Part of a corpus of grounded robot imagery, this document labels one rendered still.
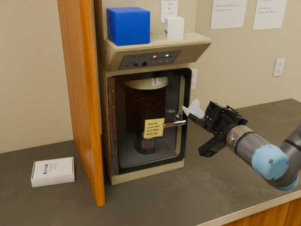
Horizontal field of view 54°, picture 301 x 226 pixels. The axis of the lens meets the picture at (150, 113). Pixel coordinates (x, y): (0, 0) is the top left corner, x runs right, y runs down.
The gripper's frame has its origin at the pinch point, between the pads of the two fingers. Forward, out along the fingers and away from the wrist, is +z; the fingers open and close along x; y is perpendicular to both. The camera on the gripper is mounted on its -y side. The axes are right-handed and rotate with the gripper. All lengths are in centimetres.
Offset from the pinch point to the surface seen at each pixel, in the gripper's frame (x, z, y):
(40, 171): 36, 29, -47
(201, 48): 3.5, 5.5, 19.7
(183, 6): 9.8, 14.8, 29.8
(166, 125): 2.8, 8.3, -9.5
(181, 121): -2.8, 8.3, -7.0
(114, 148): 16.5, 13.7, -24.1
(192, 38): 7.8, 5.8, 21.4
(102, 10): 34.9, 14.9, 19.6
